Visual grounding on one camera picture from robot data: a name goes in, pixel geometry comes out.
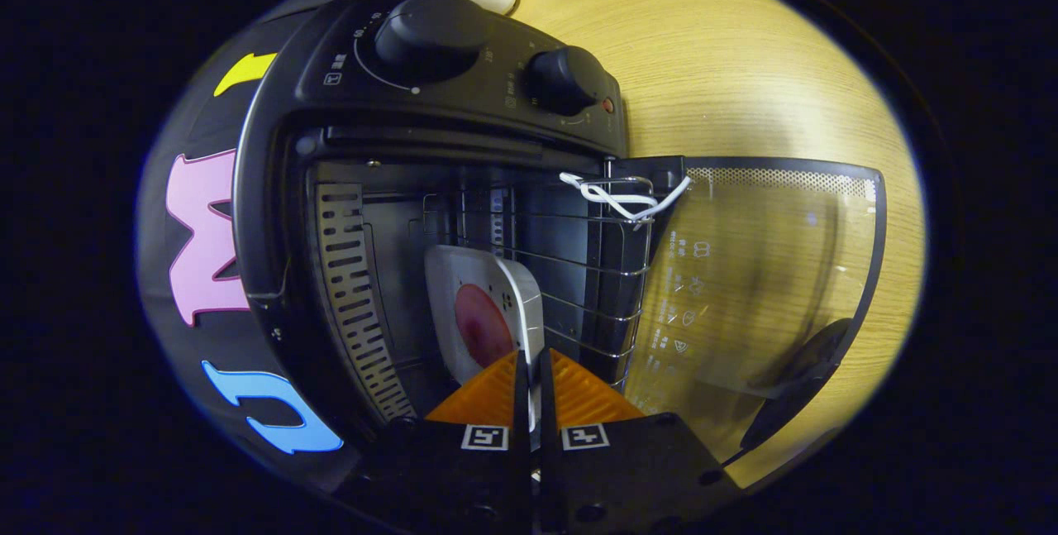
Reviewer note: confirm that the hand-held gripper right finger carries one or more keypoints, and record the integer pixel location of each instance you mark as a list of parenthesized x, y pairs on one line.
[(628, 477)]

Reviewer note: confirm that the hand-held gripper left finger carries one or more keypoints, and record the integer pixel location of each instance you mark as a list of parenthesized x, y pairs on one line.
[(463, 477)]

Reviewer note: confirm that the pink round food slice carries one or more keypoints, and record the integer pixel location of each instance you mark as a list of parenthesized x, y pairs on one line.
[(483, 324)]

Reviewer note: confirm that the white square plate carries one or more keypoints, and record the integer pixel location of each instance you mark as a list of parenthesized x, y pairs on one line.
[(463, 266)]

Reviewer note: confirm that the black toaster oven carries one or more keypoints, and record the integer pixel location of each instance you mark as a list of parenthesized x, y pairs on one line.
[(463, 97)]

